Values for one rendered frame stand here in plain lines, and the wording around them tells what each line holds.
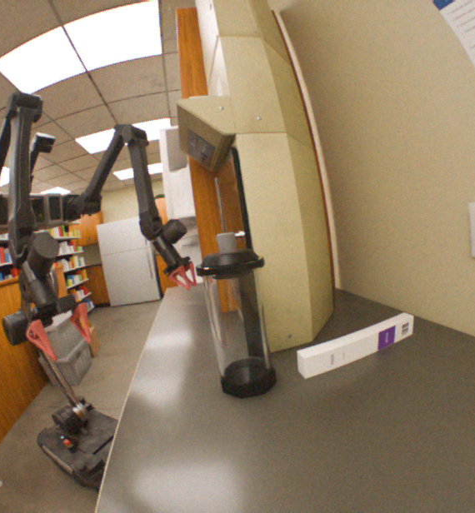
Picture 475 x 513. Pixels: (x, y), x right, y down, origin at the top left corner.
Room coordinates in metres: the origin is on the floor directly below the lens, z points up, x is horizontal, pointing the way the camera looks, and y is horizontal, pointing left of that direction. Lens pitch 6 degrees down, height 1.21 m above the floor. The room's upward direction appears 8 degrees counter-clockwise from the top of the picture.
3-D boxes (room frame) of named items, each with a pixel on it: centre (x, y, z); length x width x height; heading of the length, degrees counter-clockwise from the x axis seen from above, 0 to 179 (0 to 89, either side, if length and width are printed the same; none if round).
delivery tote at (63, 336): (2.02, 1.92, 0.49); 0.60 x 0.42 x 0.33; 10
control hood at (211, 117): (0.66, 0.05, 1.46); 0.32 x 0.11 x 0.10; 10
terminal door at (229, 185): (0.67, 0.00, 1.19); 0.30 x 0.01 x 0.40; 9
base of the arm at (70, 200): (1.04, 0.70, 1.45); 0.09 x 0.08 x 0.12; 160
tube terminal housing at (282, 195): (0.69, -0.13, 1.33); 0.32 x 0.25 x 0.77; 10
